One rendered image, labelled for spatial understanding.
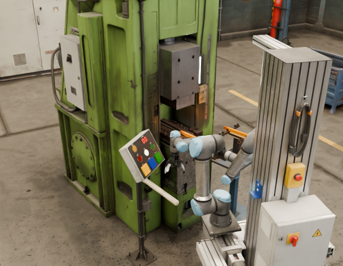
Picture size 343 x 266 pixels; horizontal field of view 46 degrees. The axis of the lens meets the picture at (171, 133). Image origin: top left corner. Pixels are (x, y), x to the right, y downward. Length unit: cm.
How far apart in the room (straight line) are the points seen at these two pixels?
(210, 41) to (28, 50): 529
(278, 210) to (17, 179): 345
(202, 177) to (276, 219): 56
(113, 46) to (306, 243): 211
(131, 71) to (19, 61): 535
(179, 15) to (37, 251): 241
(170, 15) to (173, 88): 57
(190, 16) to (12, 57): 540
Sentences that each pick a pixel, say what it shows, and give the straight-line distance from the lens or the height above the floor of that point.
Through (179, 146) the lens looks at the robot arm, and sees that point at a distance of 279.
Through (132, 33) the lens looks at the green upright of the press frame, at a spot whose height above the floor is 191.
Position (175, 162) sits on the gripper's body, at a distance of 298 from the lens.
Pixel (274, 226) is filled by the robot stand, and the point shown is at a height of 120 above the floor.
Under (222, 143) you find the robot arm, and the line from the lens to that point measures 249.
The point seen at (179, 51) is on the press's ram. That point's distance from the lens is 317.
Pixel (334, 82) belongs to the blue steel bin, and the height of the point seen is 49.
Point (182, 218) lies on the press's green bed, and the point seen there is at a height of 16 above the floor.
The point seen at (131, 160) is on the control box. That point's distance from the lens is 293.
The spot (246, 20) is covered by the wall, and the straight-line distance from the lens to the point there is 1130.
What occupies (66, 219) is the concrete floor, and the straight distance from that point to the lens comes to 426.
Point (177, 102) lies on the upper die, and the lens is 330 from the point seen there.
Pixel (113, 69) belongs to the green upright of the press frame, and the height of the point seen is 154.
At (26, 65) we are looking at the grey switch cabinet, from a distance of 838.
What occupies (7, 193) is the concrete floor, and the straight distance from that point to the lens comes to 484.
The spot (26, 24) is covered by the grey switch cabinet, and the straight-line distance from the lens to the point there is 823.
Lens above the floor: 259
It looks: 27 degrees down
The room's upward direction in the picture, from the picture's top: straight up
